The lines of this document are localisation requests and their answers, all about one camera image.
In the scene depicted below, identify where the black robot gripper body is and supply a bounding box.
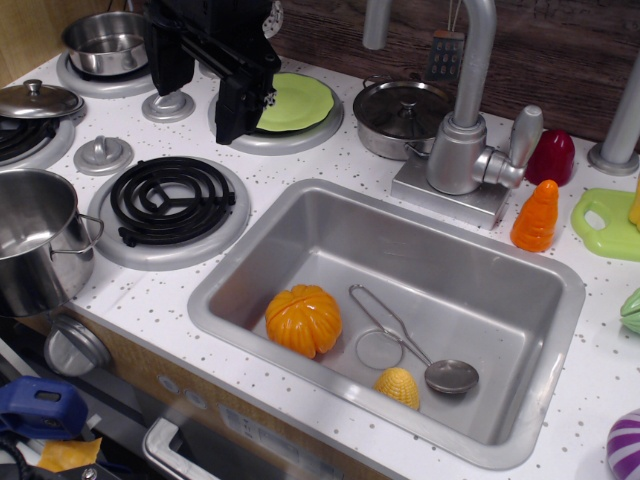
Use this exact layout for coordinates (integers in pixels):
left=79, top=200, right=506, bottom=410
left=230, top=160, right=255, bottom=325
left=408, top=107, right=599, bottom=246
left=144, top=1, right=281, bottom=77

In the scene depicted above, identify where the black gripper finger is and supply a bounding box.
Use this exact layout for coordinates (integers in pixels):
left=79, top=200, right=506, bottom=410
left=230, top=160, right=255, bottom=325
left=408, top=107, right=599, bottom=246
left=144, top=19, right=195, bottom=96
left=215, top=70, right=275, bottom=145

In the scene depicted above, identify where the silver stove knob rear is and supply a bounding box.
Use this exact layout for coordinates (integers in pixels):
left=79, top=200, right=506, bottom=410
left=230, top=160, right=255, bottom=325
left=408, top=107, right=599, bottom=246
left=141, top=90, right=195, bottom=123

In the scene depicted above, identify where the silver stove knob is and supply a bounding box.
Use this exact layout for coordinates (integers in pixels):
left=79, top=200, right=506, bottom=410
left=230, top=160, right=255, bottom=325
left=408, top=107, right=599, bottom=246
left=141, top=90, right=195, bottom=123
left=73, top=135, right=134, bottom=176

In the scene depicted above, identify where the small steel pot rear burner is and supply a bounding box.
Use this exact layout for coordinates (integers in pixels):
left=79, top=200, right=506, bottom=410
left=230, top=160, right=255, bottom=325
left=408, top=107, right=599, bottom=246
left=61, top=11, right=148, bottom=77

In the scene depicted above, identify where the silver stove knob front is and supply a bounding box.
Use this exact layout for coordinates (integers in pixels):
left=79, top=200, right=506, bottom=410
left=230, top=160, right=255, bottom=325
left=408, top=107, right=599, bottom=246
left=73, top=135, right=134, bottom=176

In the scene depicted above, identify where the steel pot lid left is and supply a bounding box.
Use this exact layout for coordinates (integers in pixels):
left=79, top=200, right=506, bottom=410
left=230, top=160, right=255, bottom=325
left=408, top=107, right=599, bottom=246
left=1, top=79, right=84, bottom=119

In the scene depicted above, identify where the lidded steel pot by faucet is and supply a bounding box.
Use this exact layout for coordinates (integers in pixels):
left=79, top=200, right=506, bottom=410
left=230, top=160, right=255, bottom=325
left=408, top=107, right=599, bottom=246
left=353, top=75, right=453, bottom=161

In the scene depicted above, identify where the large steel pot front left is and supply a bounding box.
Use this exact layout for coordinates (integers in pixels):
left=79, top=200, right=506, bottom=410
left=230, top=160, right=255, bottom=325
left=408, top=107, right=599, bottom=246
left=1, top=169, right=104, bottom=318

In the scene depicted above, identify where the green plastic plate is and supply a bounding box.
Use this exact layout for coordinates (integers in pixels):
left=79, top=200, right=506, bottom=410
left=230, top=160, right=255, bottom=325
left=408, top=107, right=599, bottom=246
left=257, top=73, right=335, bottom=133

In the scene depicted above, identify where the black coil burner front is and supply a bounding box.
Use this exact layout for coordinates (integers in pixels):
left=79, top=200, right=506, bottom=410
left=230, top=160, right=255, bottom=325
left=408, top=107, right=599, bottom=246
left=109, top=157, right=237, bottom=247

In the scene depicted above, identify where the black coil burner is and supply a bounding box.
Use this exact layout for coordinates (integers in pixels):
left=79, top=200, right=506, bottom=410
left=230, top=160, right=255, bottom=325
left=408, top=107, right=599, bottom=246
left=109, top=157, right=237, bottom=247
left=1, top=117, right=59, bottom=163

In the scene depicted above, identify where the black coil burner left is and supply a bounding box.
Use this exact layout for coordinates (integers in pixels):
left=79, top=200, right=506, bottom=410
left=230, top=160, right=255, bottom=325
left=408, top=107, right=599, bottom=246
left=1, top=117, right=59, bottom=163

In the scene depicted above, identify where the hanging metal spatula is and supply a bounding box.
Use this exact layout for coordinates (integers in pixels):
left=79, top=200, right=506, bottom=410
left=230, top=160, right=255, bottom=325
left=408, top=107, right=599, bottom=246
left=425, top=30, right=465, bottom=82

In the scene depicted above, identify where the orange toy pumpkin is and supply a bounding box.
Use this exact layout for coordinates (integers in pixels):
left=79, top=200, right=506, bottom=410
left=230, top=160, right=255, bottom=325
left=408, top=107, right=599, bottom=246
left=265, top=284, right=342, bottom=359

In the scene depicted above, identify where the silver toy faucet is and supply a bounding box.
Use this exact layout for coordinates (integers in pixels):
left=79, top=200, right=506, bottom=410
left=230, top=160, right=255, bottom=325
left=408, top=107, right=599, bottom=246
left=391, top=0, right=544, bottom=230

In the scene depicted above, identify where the silver oven knob side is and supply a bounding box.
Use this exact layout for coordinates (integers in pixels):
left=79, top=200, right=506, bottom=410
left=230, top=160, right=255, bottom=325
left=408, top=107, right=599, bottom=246
left=44, top=315, right=111, bottom=377

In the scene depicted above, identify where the dark red toy pepper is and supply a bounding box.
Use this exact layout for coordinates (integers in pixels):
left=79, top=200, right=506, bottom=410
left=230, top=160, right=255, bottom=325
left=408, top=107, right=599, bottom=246
left=525, top=130, right=575, bottom=187

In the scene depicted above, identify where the silver sink basin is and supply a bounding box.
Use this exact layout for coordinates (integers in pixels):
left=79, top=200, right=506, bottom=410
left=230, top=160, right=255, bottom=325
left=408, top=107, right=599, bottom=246
left=188, top=180, right=585, bottom=470

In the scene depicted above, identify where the orange toy carrot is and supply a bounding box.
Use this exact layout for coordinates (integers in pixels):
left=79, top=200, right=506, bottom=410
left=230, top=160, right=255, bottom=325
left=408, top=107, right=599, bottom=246
left=510, top=180, right=559, bottom=253

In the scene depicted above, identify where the yellow toy corn piece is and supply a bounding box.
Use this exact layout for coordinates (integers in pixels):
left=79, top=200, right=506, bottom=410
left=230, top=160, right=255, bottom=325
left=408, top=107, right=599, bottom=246
left=373, top=367, right=420, bottom=410

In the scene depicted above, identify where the steel ladle spoon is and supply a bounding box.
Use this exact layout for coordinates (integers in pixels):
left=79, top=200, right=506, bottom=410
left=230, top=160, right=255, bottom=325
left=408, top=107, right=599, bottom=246
left=348, top=284, right=479, bottom=395

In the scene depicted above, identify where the green plastic cutting board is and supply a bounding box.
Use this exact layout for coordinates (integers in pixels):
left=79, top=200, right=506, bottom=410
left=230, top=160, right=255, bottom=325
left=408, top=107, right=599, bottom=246
left=571, top=188, right=639, bottom=262

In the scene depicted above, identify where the yellow cloth scrap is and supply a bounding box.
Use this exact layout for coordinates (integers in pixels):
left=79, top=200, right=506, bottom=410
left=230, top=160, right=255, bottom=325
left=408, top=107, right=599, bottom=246
left=37, top=438, right=102, bottom=473

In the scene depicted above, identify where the yellow toy on board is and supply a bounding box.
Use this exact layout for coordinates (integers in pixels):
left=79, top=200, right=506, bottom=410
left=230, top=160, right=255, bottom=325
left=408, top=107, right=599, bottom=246
left=628, top=179, right=640, bottom=229

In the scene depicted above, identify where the green toy vegetable right edge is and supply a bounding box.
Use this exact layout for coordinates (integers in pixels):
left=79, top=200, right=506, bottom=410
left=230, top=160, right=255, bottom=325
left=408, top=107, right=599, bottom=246
left=620, top=289, right=640, bottom=334

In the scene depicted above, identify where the purple striped toy vegetable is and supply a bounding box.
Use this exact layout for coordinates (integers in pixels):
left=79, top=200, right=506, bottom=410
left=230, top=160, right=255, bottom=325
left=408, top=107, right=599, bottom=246
left=606, top=409, right=639, bottom=479

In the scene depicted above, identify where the oven door handle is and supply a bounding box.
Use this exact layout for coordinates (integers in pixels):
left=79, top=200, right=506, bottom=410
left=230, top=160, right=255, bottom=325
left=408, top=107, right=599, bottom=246
left=142, top=417, right=216, bottom=480

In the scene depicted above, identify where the blue clamp handle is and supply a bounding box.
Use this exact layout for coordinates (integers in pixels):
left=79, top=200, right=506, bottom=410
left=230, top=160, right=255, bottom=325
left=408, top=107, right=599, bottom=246
left=1, top=376, right=88, bottom=440

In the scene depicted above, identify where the silver post right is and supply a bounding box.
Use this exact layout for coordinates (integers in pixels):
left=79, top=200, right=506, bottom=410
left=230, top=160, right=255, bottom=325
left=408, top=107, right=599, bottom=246
left=587, top=62, right=639, bottom=176

